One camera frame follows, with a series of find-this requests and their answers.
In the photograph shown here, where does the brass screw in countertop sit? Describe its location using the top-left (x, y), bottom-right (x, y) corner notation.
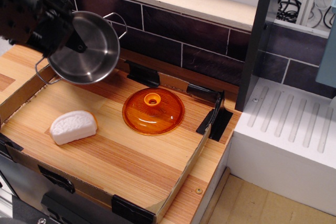
top-left (195, 188), bottom-right (203, 194)

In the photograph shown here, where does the white toy bread slice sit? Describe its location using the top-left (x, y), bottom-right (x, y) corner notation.
top-left (49, 110), bottom-right (98, 145)

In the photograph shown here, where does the teal grey box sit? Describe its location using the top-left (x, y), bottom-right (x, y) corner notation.
top-left (316, 19), bottom-right (336, 88)

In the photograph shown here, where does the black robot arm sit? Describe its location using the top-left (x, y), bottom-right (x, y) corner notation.
top-left (1, 0), bottom-right (87, 57)

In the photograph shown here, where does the stainless steel pot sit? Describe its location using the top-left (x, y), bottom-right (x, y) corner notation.
top-left (38, 11), bottom-right (128, 85)

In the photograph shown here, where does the black tape left edge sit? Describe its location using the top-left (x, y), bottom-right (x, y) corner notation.
top-left (1, 133), bottom-right (24, 161)

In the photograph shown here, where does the black tape right corner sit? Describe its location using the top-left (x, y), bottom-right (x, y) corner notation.
top-left (186, 83), bottom-right (233, 142)

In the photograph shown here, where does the black tape front corner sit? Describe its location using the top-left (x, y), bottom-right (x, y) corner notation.
top-left (111, 195), bottom-right (156, 224)

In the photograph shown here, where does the dark grey vertical post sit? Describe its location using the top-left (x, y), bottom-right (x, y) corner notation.
top-left (235, 0), bottom-right (279, 112)

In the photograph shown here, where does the cardboard fence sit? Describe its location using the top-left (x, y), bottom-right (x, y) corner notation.
top-left (1, 54), bottom-right (211, 223)

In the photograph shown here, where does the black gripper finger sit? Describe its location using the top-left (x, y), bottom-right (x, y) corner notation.
top-left (65, 29), bottom-right (87, 53)

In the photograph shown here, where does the white drainboard sink unit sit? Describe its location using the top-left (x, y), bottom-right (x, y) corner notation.
top-left (228, 79), bottom-right (335, 215)

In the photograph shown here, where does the black tape at back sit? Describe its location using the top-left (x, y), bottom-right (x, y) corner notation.
top-left (126, 60), bottom-right (160, 88)

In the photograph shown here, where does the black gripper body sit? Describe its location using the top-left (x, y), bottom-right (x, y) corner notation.
top-left (1, 0), bottom-right (75, 57)

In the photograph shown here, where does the black tape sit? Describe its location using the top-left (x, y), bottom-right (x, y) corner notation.
top-left (126, 60), bottom-right (160, 88)
top-left (38, 165), bottom-right (76, 194)

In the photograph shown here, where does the black tape front left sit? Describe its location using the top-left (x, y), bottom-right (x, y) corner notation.
top-left (38, 165), bottom-right (76, 194)

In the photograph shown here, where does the orange glass pot lid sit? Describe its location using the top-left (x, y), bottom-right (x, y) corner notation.
top-left (122, 88), bottom-right (185, 135)

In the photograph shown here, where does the black base bracket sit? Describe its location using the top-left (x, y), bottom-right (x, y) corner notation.
top-left (40, 191), bottom-right (116, 224)

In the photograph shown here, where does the black tape corner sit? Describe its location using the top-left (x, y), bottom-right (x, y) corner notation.
top-left (111, 195), bottom-right (156, 224)
top-left (186, 83), bottom-right (233, 142)

